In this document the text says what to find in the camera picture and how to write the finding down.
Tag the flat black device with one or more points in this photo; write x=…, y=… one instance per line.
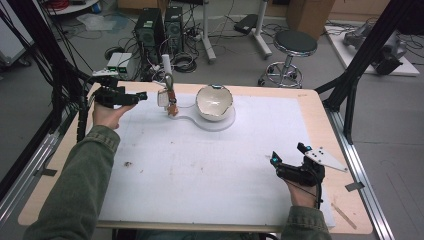
x=246, y=24

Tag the grey machine on platform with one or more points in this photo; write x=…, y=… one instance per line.
x=388, y=53

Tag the slim black computer tower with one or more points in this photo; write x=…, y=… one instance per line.
x=174, y=28

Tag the grey tape piece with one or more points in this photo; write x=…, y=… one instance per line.
x=354, y=186
x=49, y=172

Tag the aluminium rail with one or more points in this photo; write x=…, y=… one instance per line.
x=30, y=166
x=366, y=180

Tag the black round stool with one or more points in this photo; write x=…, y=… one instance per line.
x=295, y=43

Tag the white power supply box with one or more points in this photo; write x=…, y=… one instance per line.
x=127, y=65
x=113, y=63

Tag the thin wooden stick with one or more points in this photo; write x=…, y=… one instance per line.
x=343, y=215

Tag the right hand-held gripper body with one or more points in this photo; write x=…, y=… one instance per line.
x=301, y=175

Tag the white stand leg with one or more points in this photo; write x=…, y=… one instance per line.
x=207, y=36
x=261, y=33

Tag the clear plastic sheet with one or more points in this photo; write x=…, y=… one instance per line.
x=100, y=21

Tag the black metal frame post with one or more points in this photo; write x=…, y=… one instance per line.
x=40, y=46
x=363, y=56

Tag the white eggshell-shaped bowl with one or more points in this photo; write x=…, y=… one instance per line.
x=213, y=101

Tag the white key stand with pole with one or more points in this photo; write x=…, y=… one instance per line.
x=213, y=126

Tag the white platform board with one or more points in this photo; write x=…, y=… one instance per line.
x=353, y=61

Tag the person's left hand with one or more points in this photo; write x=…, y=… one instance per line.
x=108, y=116

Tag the person's right hand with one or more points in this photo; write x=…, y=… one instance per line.
x=301, y=196

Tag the large black computer tower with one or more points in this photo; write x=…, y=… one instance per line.
x=148, y=31

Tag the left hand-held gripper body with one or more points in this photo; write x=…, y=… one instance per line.
x=111, y=95

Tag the white table mat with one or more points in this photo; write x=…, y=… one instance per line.
x=216, y=166

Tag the cardboard box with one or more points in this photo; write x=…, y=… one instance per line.
x=310, y=16

